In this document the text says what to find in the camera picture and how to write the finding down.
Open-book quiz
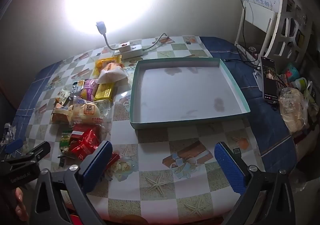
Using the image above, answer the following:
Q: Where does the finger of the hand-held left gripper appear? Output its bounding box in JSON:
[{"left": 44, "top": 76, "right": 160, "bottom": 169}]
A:
[
  {"left": 0, "top": 138, "right": 24, "bottom": 155},
  {"left": 0, "top": 141, "right": 51, "bottom": 163}
]

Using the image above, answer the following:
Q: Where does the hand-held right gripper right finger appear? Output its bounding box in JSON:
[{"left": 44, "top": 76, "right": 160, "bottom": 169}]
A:
[{"left": 214, "top": 142, "right": 297, "bottom": 225}]

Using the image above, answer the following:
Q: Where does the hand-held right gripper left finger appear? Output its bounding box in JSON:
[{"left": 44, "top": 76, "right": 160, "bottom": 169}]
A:
[{"left": 29, "top": 140, "right": 113, "bottom": 225}]

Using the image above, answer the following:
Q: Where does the bright red snack packet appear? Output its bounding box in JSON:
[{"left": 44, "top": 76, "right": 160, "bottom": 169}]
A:
[{"left": 69, "top": 131, "right": 120, "bottom": 168}]

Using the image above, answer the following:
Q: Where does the small black snack packet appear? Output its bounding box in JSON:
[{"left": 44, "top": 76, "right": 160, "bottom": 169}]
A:
[{"left": 57, "top": 155, "right": 73, "bottom": 168}]

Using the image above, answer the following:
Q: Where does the green clear snack packet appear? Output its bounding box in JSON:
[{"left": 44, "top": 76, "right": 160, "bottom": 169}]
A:
[{"left": 59, "top": 131, "right": 73, "bottom": 154}]

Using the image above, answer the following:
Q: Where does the dark red white-striped packet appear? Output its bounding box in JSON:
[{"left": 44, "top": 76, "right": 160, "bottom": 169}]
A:
[{"left": 71, "top": 123, "right": 102, "bottom": 140}]

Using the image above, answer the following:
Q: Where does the long orange bread packet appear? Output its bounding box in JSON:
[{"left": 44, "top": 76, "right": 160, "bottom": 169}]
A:
[{"left": 51, "top": 105, "right": 74, "bottom": 124}]

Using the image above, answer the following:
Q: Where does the clear steamed cake packet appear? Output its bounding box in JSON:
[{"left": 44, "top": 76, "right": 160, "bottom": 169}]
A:
[{"left": 69, "top": 98, "right": 110, "bottom": 128}]

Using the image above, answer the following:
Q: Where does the beige green snack packet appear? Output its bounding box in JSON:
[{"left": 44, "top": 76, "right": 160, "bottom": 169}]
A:
[{"left": 55, "top": 90, "right": 73, "bottom": 106}]

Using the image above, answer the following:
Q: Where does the black white cracker packet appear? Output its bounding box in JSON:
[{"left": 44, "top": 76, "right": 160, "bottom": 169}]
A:
[{"left": 70, "top": 80, "right": 85, "bottom": 98}]

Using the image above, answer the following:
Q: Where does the gold yellow snack packet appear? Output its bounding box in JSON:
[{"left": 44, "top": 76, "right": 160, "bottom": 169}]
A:
[{"left": 94, "top": 82, "right": 115, "bottom": 101}]

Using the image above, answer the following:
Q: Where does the pink bread packet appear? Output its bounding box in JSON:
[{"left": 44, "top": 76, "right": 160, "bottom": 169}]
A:
[{"left": 81, "top": 78, "right": 99, "bottom": 100}]

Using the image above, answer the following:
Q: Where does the green cardboard box tray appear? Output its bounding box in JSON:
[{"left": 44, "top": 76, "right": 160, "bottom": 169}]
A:
[{"left": 129, "top": 58, "right": 250, "bottom": 130}]

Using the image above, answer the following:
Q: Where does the orange white bread packet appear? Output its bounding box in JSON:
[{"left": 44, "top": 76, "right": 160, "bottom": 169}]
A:
[{"left": 97, "top": 62, "right": 128, "bottom": 85}]

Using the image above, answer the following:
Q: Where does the yellow cake packet with barcode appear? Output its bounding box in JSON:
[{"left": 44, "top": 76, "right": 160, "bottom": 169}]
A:
[{"left": 96, "top": 55, "right": 123, "bottom": 71}]

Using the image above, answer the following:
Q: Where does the person's left hand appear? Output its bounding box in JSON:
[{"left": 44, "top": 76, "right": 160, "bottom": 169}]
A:
[{"left": 14, "top": 187, "right": 29, "bottom": 222}]

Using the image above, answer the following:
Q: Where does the checkered printed tablecloth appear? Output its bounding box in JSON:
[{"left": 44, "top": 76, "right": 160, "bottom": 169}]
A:
[{"left": 7, "top": 36, "right": 298, "bottom": 224}]

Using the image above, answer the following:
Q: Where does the clear plastic bag of bread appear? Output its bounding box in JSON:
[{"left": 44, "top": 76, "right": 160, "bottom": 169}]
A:
[{"left": 278, "top": 81, "right": 313, "bottom": 135}]

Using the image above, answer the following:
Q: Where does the black smartphone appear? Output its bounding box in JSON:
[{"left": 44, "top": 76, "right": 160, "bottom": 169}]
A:
[{"left": 261, "top": 56, "right": 279, "bottom": 101}]

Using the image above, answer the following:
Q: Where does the red plaid item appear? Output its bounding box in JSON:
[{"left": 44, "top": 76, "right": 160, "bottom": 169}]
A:
[{"left": 278, "top": 74, "right": 290, "bottom": 89}]

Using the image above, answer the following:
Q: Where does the white green cup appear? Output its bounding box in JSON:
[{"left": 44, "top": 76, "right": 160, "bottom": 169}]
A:
[{"left": 292, "top": 77, "right": 307, "bottom": 90}]

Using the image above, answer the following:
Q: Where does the teal cup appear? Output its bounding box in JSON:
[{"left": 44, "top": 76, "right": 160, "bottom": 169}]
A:
[{"left": 285, "top": 63, "right": 299, "bottom": 78}]

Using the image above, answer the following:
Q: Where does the pink printed pouch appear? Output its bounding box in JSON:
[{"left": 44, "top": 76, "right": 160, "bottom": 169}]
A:
[{"left": 246, "top": 46, "right": 260, "bottom": 61}]

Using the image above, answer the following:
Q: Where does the white power strip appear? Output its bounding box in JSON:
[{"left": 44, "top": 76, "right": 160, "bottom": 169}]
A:
[{"left": 118, "top": 44, "right": 144, "bottom": 60}]

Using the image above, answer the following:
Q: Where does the white cutout shelf panel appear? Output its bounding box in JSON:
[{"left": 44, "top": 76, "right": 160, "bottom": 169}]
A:
[{"left": 271, "top": 0, "right": 314, "bottom": 65}]

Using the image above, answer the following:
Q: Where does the white gooseneck lamp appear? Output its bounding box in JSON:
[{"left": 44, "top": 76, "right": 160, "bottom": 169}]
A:
[{"left": 96, "top": 21, "right": 120, "bottom": 51}]

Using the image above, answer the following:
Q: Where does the white folding chair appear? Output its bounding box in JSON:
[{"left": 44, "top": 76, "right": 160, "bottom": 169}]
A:
[{"left": 234, "top": 0, "right": 285, "bottom": 61}]

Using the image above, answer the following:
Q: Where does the black charging cable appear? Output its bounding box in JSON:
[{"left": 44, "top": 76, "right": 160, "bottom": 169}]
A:
[{"left": 224, "top": 0, "right": 263, "bottom": 70}]

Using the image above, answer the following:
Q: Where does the grey power cable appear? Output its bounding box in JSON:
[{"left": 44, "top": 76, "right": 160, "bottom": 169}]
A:
[{"left": 142, "top": 33, "right": 167, "bottom": 51}]

